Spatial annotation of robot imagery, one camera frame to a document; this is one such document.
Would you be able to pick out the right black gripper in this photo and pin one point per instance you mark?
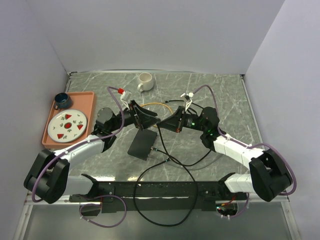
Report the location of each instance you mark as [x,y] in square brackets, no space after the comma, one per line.
[171,123]

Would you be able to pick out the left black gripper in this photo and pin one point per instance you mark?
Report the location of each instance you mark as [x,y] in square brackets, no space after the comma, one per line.
[139,122]

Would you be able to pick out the black network switch box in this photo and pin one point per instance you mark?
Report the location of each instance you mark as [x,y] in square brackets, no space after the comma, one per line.
[142,144]

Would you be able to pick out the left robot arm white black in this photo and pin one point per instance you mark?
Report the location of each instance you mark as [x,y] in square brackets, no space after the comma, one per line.
[49,177]

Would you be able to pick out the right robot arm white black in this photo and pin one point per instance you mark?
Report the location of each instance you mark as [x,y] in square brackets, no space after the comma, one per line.
[269,174]

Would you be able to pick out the white ceramic mug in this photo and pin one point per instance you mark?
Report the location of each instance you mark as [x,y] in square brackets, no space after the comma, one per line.
[145,82]

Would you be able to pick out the pink tray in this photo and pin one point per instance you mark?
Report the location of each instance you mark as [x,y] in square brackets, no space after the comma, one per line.
[82,101]

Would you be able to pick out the white watermelon pattern plate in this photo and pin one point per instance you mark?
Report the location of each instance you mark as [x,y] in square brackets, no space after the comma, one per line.
[67,126]

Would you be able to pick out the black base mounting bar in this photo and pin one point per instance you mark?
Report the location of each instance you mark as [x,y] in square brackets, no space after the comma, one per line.
[158,196]

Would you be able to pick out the dark blue cup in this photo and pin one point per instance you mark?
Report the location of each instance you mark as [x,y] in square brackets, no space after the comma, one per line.
[62,101]

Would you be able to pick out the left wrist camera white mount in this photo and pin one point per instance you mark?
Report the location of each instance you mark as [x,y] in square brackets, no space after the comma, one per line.
[125,96]

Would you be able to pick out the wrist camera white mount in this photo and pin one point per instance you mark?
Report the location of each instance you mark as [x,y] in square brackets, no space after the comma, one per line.
[187,98]
[125,96]

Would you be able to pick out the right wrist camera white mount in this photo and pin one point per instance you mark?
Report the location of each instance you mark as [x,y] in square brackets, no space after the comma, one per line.
[187,98]

